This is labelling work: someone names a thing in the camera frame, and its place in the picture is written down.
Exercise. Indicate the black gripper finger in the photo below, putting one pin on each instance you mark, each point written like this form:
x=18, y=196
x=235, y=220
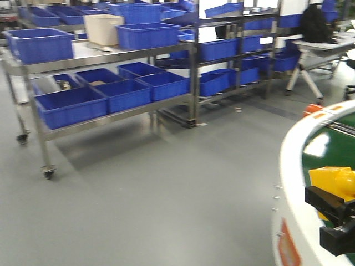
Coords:
x=339, y=240
x=335, y=209

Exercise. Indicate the yellow toy brick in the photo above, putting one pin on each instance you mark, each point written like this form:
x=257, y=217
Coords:
x=338, y=180

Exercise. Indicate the blue bin lower front right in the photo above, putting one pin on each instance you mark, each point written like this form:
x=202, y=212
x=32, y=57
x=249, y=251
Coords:
x=165, y=85

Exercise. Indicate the blue bin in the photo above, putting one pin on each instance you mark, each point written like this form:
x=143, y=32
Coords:
x=68, y=107
x=147, y=35
x=165, y=85
x=124, y=95
x=40, y=45

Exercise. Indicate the blue bin lower front middle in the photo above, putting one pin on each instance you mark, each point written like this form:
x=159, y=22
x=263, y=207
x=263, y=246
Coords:
x=124, y=95

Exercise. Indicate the blue bin top middle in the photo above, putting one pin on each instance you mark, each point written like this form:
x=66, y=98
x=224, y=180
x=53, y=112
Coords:
x=147, y=35

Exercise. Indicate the blue bin lower front left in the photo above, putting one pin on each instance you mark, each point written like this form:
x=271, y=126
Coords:
x=68, y=107

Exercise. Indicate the blue bin top left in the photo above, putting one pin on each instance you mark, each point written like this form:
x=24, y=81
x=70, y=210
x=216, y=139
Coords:
x=40, y=45

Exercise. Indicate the white outer table rim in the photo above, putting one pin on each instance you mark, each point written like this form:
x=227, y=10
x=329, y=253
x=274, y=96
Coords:
x=313, y=142

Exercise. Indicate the black backpack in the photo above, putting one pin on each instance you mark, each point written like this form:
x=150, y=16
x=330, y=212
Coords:
x=314, y=26

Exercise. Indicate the steel wheeled shelf cart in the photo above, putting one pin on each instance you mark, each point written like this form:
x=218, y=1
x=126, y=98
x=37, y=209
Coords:
x=180, y=108

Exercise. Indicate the beige plastic box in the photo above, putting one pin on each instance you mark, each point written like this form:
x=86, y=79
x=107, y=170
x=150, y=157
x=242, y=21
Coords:
x=101, y=28

